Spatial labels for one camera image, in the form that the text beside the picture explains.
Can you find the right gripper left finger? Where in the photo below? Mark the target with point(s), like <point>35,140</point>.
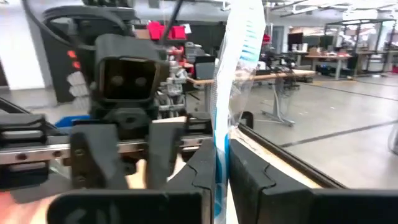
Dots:
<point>186,205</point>

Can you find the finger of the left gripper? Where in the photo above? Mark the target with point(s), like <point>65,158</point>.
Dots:
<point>93,155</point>
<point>161,149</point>

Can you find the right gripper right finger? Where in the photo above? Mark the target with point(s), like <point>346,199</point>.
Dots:
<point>280,205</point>

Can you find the blue toothbrush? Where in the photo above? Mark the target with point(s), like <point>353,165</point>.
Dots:
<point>236,62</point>

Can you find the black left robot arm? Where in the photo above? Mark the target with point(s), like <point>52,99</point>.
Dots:
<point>93,25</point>

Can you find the blue plastic bin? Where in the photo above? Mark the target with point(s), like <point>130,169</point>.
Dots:
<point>71,122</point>

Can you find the black rack with bins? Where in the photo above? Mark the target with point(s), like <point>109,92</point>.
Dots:
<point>62,62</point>

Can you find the red plastic bins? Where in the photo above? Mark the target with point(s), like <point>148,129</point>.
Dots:
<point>166,31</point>

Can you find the wooden table with grey legs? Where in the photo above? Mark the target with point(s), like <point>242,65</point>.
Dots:
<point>280,74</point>

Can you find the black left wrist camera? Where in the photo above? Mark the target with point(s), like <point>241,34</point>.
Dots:
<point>129,81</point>

